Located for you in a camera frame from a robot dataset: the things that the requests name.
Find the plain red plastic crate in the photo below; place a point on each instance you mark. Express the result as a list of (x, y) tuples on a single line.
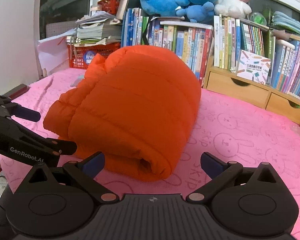
[(110, 5)]

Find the red crate with blue sticker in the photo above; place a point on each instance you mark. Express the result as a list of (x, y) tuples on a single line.
[(77, 55)]

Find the white box with colourful print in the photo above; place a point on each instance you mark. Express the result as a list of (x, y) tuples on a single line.
[(252, 67)]

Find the wooden drawer organizer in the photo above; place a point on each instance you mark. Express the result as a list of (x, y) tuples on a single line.
[(240, 90)]

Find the grey perforated board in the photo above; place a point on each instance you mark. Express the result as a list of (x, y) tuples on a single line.
[(57, 30)]

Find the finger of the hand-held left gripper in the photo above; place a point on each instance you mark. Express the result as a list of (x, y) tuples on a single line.
[(27, 113), (65, 147)]

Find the orange puffer jacket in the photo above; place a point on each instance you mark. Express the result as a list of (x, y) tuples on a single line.
[(135, 105)]

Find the stack of teal folders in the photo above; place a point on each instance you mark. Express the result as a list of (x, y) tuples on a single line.
[(290, 23)]

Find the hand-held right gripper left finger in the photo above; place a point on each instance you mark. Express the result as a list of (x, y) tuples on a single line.
[(95, 162)]

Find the stack of magazines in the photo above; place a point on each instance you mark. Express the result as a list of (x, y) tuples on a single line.
[(97, 30)]

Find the row of books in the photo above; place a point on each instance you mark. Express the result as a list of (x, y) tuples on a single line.
[(240, 42)]

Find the brown hardcover book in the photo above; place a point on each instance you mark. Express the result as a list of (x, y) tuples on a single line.
[(126, 2)]

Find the green round toy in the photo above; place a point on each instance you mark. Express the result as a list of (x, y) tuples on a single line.
[(258, 18)]

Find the pink rabbit print blanket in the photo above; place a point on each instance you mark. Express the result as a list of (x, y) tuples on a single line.
[(240, 142)]

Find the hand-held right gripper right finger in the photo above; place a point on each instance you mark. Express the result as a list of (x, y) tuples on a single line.
[(210, 163)]

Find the small grey-green toy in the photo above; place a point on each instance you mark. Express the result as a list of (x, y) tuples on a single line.
[(77, 79)]

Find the white paper sheets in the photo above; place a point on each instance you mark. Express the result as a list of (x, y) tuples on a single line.
[(52, 52)]

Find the dark red notebook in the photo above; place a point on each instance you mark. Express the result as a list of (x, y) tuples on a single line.
[(17, 91)]

